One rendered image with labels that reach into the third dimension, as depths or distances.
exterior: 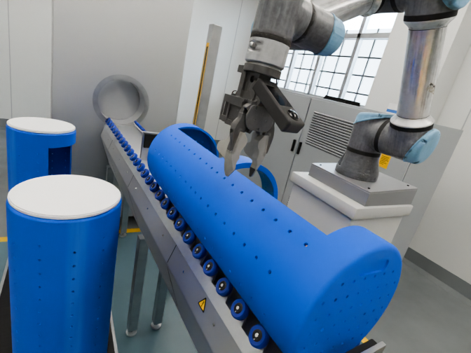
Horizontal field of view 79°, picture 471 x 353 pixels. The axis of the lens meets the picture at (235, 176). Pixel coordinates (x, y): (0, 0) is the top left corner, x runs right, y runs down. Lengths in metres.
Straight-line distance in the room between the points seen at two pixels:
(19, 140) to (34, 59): 3.87
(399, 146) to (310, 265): 0.61
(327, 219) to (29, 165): 1.33
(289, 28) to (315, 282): 0.42
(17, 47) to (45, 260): 4.72
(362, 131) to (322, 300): 0.71
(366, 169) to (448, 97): 2.58
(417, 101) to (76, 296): 1.10
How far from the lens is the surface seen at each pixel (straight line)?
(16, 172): 1.68
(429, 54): 0.94
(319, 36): 0.62
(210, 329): 0.79
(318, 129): 2.73
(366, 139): 1.07
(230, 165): 0.54
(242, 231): 0.60
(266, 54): 0.54
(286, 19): 0.55
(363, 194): 1.01
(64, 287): 0.95
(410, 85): 0.96
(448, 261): 3.58
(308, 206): 1.11
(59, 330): 1.05
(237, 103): 0.55
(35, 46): 5.42
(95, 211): 0.85
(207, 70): 1.80
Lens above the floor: 1.44
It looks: 18 degrees down
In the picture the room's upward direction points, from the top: 13 degrees clockwise
